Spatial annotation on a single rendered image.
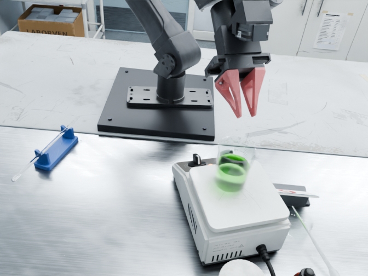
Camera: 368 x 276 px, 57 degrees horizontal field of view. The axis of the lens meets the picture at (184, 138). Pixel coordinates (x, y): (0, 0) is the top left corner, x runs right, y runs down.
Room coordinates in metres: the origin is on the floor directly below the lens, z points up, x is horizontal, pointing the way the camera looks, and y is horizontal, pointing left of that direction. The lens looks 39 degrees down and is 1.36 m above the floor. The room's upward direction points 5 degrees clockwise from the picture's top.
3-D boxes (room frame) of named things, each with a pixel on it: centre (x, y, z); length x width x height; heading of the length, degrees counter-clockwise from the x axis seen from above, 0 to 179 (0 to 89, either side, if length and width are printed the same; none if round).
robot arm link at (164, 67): (0.68, 0.03, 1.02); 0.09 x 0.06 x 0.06; 145
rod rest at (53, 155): (0.49, 0.24, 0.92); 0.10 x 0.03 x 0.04; 165
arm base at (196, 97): (0.69, 0.04, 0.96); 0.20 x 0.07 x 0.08; 98
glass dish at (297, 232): (0.36, -0.19, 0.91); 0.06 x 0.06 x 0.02
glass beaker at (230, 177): (0.36, -0.08, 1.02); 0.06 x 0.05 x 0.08; 58
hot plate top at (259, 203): (0.35, -0.09, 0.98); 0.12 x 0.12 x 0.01; 18
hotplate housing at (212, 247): (0.37, -0.08, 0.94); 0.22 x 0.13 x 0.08; 18
